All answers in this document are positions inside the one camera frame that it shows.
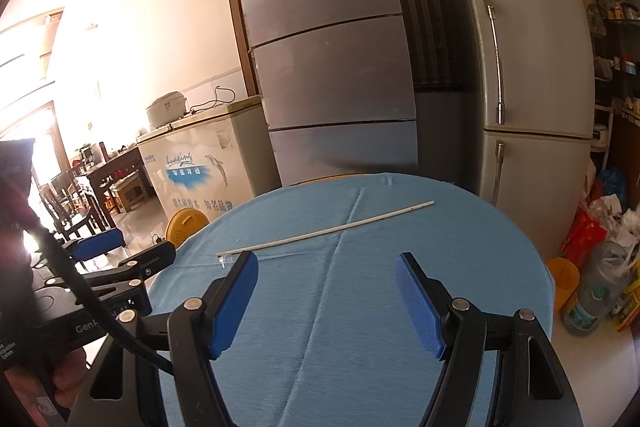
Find blue tablecloth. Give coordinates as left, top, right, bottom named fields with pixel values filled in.
left=150, top=173, right=554, bottom=426

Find dark wooden dining table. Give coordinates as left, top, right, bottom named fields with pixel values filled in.
left=77, top=146, right=143, bottom=228

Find yellow round stool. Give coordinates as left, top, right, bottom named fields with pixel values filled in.
left=165, top=208, right=209, bottom=248

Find white chest freezer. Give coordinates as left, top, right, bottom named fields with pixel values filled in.
left=137, top=95, right=281, bottom=221

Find silver two-door refrigerator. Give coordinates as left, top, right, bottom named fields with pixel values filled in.
left=449, top=0, right=594, bottom=259

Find black cable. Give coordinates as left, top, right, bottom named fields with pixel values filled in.
left=0, top=175, right=177, bottom=377

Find blue seat stool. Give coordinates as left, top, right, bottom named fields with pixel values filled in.
left=63, top=228, right=126, bottom=262

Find dark wooden chair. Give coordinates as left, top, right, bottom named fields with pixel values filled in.
left=38, top=170, right=106, bottom=241

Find white rice cooker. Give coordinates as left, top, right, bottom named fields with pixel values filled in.
left=145, top=91, right=186, bottom=130

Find red plastic bag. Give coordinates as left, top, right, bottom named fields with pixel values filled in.
left=560, top=207, right=608, bottom=269

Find long white stick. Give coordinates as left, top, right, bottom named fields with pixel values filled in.
left=216, top=199, right=435, bottom=259

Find grey three-door refrigerator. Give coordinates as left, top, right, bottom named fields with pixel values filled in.
left=241, top=0, right=418, bottom=185

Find clear plastic bottle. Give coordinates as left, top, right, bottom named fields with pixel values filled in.
left=561, top=241, right=632, bottom=337

